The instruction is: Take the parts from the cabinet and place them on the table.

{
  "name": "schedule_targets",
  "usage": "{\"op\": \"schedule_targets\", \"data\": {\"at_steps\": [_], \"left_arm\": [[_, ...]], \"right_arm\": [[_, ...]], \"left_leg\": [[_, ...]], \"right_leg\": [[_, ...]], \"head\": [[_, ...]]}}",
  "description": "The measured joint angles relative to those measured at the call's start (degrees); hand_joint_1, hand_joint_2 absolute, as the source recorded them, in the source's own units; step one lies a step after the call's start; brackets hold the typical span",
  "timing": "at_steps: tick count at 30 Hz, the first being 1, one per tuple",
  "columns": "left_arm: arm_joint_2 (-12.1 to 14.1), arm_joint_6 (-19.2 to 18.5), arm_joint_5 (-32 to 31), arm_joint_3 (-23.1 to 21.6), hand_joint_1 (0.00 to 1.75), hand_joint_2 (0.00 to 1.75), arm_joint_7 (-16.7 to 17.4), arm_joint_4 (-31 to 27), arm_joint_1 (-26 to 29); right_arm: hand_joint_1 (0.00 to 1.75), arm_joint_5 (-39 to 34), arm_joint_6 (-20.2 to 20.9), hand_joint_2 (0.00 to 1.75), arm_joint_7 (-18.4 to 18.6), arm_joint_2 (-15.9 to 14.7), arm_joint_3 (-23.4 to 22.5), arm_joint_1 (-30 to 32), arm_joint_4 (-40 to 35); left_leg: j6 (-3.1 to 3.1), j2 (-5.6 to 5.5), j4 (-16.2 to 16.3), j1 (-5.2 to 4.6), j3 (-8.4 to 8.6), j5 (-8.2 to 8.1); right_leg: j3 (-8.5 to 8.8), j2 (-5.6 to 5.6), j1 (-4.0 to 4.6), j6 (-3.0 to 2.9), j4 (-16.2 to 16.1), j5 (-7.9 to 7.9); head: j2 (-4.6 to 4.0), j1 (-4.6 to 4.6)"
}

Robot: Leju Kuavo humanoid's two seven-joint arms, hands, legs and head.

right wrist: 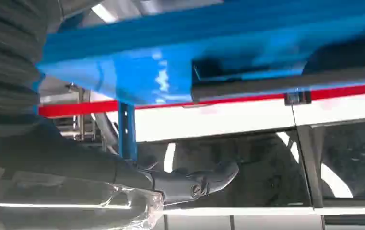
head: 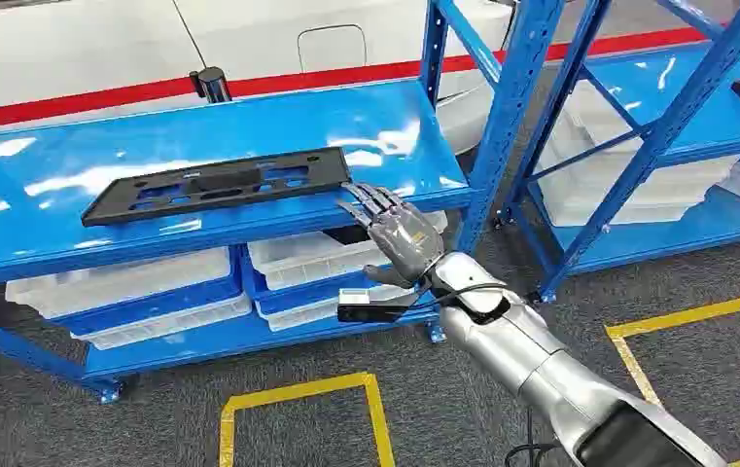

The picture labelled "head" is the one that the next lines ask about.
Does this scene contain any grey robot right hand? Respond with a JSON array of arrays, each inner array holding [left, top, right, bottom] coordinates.
[[335, 182, 446, 290]]

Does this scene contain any black plastic bracket plate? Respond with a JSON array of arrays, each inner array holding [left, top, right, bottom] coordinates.
[[81, 146, 353, 228]]

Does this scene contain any blue metal shelf rack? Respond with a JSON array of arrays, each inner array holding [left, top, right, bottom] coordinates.
[[0, 0, 567, 406], [495, 0, 740, 305]]

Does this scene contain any white car body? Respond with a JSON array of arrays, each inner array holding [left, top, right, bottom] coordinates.
[[0, 0, 519, 156]]

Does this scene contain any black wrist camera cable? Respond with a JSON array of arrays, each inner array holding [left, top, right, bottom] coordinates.
[[402, 282, 512, 317]]

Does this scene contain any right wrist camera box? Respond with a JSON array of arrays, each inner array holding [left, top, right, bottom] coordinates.
[[336, 288, 422, 324]]

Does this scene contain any black hanging arm cable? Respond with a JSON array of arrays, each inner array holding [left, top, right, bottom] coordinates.
[[505, 409, 561, 467]]

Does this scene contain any black cylindrical post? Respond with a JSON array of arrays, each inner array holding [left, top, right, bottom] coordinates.
[[189, 66, 233, 104]]

